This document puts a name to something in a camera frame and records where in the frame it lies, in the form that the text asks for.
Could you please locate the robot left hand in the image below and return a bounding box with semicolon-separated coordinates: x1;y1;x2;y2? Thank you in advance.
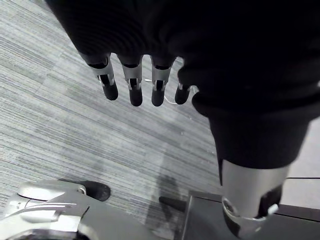
44;0;320;239

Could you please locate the robot dark foot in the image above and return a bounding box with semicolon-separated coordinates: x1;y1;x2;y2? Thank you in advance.
58;178;112;202

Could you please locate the robot silver leg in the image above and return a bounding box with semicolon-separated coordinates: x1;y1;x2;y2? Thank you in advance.
0;179;161;240

